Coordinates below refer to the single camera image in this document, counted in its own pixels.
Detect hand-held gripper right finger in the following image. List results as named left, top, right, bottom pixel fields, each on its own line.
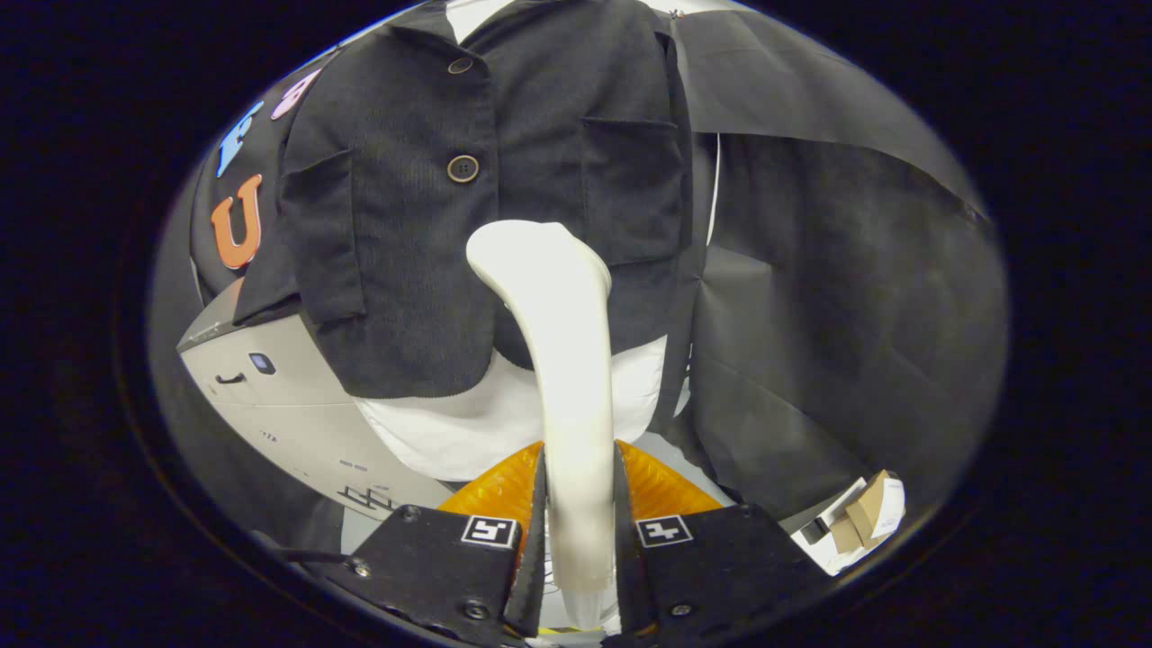
left=615, top=439, right=815, bottom=644

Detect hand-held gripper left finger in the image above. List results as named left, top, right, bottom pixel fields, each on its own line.
left=337, top=441, right=548, bottom=642

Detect white garment steamer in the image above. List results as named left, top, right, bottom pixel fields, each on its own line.
left=465, top=220, right=617, bottom=631

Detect black jacket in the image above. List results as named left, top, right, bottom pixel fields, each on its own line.
left=232, top=0, right=694, bottom=400

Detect white mannequin torso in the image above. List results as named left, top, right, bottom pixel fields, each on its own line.
left=355, top=0, right=671, bottom=482

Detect small cardboard box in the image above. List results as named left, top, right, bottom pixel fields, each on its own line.
left=792, top=470, right=905, bottom=577

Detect grey cabinet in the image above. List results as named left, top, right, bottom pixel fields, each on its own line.
left=177, top=277, right=455, bottom=521

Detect black backdrop cloth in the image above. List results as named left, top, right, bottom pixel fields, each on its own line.
left=148, top=4, right=1009, bottom=541

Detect black cable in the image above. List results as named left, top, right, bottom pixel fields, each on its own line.
left=259, top=538, right=354, bottom=566

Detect white cord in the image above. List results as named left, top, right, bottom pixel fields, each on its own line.
left=706, top=133, right=723, bottom=246

